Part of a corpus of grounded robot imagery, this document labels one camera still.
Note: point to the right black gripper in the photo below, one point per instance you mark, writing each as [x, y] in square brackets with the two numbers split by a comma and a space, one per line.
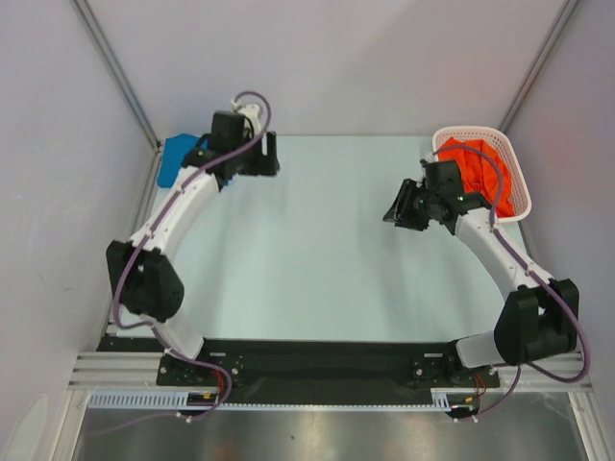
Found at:
[409, 206]

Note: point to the right aluminium corner post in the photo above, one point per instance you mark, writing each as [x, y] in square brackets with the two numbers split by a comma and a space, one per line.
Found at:
[556, 33]

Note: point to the white plastic basket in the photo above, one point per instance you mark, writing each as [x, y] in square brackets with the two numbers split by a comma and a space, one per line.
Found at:
[499, 141]

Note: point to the blue t shirt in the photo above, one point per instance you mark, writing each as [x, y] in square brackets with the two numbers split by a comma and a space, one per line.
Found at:
[174, 150]

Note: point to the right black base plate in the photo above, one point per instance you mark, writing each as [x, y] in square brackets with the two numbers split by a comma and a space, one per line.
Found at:
[439, 370]

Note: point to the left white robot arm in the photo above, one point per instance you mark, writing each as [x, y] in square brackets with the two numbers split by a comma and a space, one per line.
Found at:
[142, 275]

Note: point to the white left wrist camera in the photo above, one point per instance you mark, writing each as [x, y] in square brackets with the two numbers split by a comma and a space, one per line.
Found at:
[252, 114]

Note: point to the white slotted cable duct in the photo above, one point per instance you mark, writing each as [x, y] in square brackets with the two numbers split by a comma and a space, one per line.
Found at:
[199, 401]

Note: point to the left aluminium corner post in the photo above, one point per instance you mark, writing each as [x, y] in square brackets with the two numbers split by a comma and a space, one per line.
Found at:
[102, 44]

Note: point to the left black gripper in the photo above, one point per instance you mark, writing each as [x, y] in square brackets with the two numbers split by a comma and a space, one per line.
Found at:
[265, 165]

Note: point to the aluminium corner post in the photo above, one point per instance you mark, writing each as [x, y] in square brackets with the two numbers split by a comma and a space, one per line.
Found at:
[102, 44]
[556, 33]

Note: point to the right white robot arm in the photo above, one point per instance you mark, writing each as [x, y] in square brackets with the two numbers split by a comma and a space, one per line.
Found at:
[539, 318]

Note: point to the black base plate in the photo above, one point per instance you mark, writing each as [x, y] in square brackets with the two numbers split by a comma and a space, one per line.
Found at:
[175, 372]
[439, 370]

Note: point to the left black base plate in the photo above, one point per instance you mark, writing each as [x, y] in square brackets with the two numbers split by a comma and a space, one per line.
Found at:
[175, 372]

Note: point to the aluminium front rail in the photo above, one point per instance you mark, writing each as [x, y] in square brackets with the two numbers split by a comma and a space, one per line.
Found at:
[138, 370]

